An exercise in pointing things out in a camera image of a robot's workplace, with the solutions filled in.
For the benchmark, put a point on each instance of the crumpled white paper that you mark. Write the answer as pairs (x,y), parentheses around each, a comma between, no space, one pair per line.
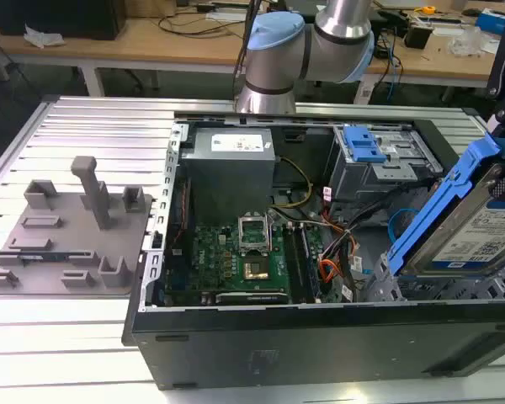
(42,37)

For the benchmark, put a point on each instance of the green motherboard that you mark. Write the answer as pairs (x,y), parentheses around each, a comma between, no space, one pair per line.
(219,261)

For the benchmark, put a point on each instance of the hard disk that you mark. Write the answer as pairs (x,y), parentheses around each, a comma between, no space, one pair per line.
(484,227)

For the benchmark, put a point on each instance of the metal drive cage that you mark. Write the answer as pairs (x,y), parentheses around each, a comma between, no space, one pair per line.
(349,181)

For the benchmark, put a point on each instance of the black graphics card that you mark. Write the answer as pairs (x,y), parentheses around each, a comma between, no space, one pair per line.
(252,299)

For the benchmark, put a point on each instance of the gray parts rack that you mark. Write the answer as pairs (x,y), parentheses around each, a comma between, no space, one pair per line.
(76,235)

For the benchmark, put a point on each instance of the blue plastic cage latch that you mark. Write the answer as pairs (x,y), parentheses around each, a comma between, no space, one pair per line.
(362,145)

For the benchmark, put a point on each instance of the wooden desk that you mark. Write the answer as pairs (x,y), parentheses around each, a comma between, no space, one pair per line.
(446,63)
(130,50)

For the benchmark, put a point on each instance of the blue cardboard box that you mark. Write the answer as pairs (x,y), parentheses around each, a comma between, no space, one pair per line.
(492,22)

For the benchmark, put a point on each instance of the CPU socket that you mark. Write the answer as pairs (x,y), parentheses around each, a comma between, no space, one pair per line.
(256,271)

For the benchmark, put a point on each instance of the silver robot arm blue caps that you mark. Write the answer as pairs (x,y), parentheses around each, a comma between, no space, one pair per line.
(273,59)

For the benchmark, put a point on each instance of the RAM stick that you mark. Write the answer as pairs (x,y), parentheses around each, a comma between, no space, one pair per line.
(38,256)

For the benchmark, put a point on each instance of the gray power supply unit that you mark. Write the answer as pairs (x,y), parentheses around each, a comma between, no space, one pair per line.
(227,181)

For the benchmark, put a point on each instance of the black PC case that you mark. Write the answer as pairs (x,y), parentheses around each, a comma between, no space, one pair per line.
(278,349)

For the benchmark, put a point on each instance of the RAM slot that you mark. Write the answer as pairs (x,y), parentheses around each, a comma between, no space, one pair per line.
(306,265)
(291,265)
(299,265)
(312,265)

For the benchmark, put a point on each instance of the large black box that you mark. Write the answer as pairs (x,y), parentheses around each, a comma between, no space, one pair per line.
(54,17)

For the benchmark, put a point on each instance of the clear plastic bag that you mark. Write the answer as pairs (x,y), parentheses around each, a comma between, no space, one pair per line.
(471,42)

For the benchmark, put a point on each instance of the small black box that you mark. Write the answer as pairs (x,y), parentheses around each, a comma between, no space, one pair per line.
(417,34)

